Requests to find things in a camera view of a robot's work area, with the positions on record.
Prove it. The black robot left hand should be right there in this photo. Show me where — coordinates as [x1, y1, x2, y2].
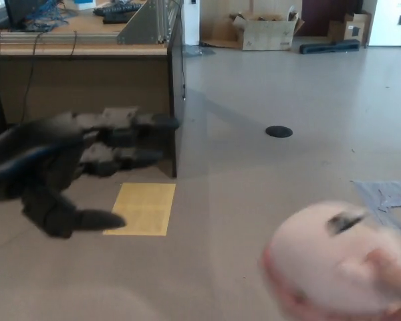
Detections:
[0, 106, 181, 239]

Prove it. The person's bare hand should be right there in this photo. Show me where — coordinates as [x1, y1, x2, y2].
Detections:
[280, 249, 401, 321]

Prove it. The pink plush dumpling with sunglasses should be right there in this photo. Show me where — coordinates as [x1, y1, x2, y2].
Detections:
[262, 199, 401, 318]

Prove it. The grey tape patch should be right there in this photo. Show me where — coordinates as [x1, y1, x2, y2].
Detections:
[350, 180, 401, 231]

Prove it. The yellow paper sheet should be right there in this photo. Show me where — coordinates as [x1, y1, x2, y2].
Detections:
[102, 183, 176, 237]

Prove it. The black monitor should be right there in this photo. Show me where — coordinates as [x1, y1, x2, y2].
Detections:
[0, 0, 51, 29]

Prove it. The black keyboard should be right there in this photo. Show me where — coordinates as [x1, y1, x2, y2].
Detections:
[102, 12, 136, 24]
[92, 2, 144, 16]

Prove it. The black round floor cover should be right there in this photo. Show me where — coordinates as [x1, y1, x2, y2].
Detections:
[265, 125, 293, 138]

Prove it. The clear plastic bag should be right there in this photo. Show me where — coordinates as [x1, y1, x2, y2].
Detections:
[183, 45, 217, 57]

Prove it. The flat cardboard sheet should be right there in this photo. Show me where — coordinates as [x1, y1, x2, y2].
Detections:
[200, 38, 245, 50]

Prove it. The black long bag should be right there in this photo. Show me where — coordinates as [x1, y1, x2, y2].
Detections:
[299, 39, 361, 55]

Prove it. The cardboard box with white label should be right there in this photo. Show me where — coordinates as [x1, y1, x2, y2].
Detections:
[343, 10, 372, 47]

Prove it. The plain brown cardboard box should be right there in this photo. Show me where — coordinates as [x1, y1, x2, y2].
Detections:
[327, 19, 346, 43]

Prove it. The white cabinet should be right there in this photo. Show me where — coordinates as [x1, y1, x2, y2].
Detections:
[367, 0, 401, 47]

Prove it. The large open cardboard box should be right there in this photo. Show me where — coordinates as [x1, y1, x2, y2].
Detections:
[229, 6, 305, 51]

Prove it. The long black hanging cable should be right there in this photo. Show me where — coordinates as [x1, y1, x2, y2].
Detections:
[19, 31, 44, 124]

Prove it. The wooden desk with dark frame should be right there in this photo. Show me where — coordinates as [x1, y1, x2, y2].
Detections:
[0, 0, 188, 179]

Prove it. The aluminium profile rail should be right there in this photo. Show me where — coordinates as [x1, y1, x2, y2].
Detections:
[0, 32, 121, 44]

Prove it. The blue cable bundle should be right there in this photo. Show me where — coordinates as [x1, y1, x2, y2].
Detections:
[23, 0, 70, 31]

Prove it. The thin black cable with plug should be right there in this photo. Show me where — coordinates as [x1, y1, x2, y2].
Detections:
[181, 43, 188, 101]

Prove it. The triangular grey metal bracket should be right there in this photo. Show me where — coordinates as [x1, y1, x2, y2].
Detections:
[116, 0, 183, 45]

